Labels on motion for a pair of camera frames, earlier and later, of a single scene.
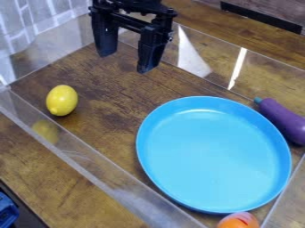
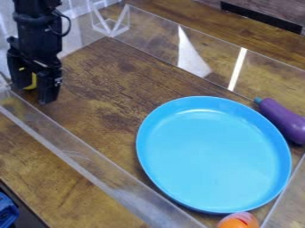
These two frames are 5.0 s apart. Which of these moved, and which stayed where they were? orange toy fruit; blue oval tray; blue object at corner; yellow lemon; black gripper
Moved: black gripper; yellow lemon
Stayed: blue oval tray; orange toy fruit; blue object at corner
